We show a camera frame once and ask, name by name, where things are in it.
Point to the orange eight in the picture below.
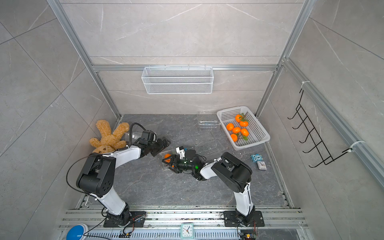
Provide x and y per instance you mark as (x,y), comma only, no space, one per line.
(244,132)

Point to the orange one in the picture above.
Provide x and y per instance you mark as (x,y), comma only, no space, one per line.
(230,127)

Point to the brown teddy bear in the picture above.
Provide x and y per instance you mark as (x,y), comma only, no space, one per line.
(110,141)

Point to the small white desk clock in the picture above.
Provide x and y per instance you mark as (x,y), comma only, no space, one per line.
(262,165)

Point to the blue round button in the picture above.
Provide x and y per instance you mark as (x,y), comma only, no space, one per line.
(77,232)

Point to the blue owl toy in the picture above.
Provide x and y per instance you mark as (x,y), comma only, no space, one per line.
(257,157)

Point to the orange six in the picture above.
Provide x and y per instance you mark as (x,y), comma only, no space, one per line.
(243,123)

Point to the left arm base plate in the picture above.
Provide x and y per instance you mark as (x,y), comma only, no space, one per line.
(125,219)

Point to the orange seven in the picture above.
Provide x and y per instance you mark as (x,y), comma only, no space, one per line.
(236,130)

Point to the clear plastic container back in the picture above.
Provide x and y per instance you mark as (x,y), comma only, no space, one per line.
(176,169)

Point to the orange four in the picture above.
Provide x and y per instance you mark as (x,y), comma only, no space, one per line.
(167,158)

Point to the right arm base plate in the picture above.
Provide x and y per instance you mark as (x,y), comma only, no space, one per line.
(235,219)

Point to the white perforated plastic basket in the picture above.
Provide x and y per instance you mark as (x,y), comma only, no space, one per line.
(242,127)

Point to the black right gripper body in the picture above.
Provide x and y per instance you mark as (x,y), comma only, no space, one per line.
(184,165)

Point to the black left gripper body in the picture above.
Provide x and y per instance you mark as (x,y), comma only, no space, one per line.
(151,147)

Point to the white wire wall basket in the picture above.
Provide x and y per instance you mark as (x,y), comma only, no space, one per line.
(178,80)

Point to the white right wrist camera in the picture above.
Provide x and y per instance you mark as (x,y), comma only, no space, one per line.
(181,152)

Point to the orange five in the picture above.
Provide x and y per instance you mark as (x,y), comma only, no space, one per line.
(239,118)

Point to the teal front alarm clock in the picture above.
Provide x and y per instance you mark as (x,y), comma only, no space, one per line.
(187,231)

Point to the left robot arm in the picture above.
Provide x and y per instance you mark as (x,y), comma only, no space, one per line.
(97,175)

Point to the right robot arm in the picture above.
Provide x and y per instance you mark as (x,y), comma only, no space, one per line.
(235,174)

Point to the orange two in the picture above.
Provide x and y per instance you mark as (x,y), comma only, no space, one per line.
(234,137)

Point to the clear plastic container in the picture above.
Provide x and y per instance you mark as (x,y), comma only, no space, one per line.
(208,120)
(176,169)
(131,138)

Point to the clear plastic container front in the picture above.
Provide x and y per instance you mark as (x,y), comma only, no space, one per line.
(208,120)

